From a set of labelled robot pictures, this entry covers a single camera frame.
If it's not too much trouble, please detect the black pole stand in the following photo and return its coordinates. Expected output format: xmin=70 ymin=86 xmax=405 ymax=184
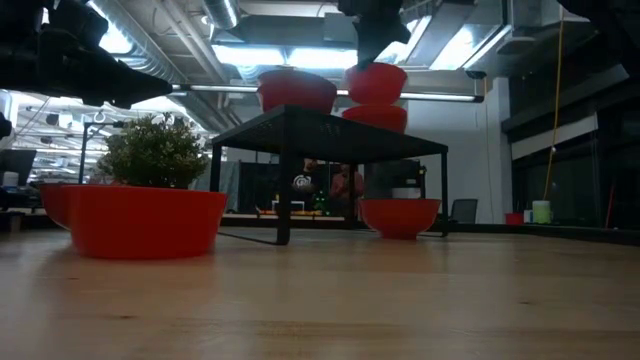
xmin=78 ymin=112 xmax=126 ymax=186

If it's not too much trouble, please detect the dark monitor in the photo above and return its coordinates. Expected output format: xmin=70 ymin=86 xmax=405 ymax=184
xmin=0 ymin=148 xmax=39 ymax=189

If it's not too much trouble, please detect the black cabinet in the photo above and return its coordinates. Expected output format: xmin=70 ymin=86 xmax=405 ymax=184
xmin=363 ymin=159 xmax=429 ymax=201

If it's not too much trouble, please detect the red bowl floral white interior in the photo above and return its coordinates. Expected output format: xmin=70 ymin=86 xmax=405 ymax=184
xmin=257 ymin=82 xmax=339 ymax=115
xmin=257 ymin=69 xmax=337 ymax=87
xmin=38 ymin=182 xmax=74 ymax=231
xmin=359 ymin=198 xmax=443 ymax=241

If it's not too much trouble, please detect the long ceiling light tube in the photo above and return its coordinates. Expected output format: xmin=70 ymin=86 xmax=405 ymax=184
xmin=169 ymin=82 xmax=485 ymax=104

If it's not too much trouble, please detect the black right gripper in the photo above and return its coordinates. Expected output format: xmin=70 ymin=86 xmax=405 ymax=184
xmin=337 ymin=0 xmax=412 ymax=71

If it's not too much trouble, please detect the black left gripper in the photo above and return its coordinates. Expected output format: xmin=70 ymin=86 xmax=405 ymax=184
xmin=29 ymin=0 xmax=174 ymax=109

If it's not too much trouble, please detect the black perforated metal shelf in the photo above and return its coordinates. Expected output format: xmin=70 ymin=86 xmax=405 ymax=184
xmin=208 ymin=103 xmax=450 ymax=247

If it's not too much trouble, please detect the silver spiral air duct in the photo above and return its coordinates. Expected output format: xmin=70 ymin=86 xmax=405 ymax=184
xmin=202 ymin=0 xmax=241 ymax=30

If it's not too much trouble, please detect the small green bushy plant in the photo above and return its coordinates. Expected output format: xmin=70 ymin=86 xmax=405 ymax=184
xmin=96 ymin=113 xmax=211 ymax=190

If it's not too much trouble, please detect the black aluminium rig frame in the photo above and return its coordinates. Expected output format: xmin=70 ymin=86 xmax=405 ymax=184
xmin=0 ymin=212 xmax=640 ymax=246

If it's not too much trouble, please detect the pale cylindrical container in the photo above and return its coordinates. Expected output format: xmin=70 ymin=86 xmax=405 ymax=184
xmin=531 ymin=199 xmax=553 ymax=225

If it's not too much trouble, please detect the grey green curtain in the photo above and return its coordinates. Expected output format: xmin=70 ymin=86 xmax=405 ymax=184
xmin=219 ymin=160 xmax=241 ymax=215

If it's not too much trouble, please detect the grey office chair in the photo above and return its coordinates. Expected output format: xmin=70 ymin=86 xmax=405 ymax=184
xmin=448 ymin=198 xmax=480 ymax=225

